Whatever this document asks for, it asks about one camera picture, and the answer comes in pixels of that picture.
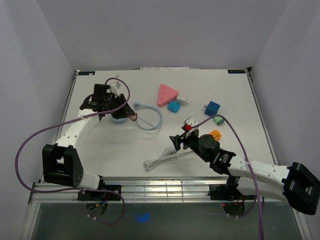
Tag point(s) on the white charger plug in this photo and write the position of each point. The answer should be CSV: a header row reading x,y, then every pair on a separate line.
x,y
182,101

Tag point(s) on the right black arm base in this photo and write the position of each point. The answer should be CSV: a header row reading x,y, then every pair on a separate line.
x,y
223,192

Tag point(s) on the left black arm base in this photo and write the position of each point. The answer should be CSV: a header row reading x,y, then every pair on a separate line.
x,y
85,195

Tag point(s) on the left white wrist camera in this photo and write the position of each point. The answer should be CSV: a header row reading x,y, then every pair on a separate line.
x,y
114,88

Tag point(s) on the green charger plug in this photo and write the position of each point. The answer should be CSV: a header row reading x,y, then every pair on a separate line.
x,y
218,120

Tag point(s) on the rose gold charger plug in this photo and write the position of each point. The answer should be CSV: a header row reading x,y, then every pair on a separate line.
x,y
133,118

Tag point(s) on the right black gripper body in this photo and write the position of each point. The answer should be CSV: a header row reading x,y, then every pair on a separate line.
x,y
191,141

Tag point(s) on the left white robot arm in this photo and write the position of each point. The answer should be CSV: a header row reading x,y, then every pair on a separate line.
x,y
61,162

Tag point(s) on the dark blue cube socket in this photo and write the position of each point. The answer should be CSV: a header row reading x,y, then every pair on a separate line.
x,y
211,108

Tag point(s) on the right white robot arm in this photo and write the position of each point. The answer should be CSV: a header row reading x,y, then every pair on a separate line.
x,y
295,184

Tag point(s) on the blue corner label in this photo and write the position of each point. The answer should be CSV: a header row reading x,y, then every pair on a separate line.
x,y
236,71
86,73

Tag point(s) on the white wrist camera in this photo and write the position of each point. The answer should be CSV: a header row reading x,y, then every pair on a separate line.
x,y
114,88
191,124

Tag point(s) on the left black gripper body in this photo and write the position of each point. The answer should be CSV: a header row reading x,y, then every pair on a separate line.
x,y
114,103

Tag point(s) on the cyan blue charger plug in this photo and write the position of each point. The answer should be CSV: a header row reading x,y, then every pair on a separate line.
x,y
173,107

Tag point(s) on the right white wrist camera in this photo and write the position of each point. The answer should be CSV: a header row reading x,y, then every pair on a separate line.
x,y
191,124

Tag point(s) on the right blue corner label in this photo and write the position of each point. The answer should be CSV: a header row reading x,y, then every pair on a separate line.
x,y
236,71

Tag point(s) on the left blue corner label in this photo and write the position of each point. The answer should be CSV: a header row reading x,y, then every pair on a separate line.
x,y
86,73

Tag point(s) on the round light blue power strip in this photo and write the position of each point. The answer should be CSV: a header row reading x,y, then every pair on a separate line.
x,y
118,121

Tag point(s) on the pink triangular power strip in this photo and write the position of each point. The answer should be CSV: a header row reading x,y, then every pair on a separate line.
x,y
166,95

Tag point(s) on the orange power strip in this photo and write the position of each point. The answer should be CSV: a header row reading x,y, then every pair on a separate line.
x,y
216,135

